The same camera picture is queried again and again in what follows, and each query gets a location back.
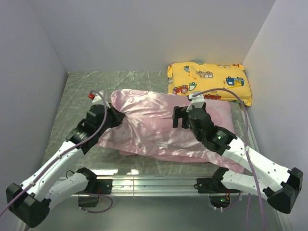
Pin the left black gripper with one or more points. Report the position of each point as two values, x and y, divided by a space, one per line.
118 116

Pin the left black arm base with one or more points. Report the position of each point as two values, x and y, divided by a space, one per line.
90 197

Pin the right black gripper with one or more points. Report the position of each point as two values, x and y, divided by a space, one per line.
180 112

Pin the pink pillowcase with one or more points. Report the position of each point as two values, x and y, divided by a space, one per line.
147 130

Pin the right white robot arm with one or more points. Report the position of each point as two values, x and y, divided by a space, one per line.
279 186

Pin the yellow cartoon print pillow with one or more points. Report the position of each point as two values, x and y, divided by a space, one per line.
188 77

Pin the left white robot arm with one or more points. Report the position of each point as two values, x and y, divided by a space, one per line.
33 199

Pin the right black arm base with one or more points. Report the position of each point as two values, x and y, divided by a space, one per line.
219 196

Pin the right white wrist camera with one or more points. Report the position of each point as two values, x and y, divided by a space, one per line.
196 100

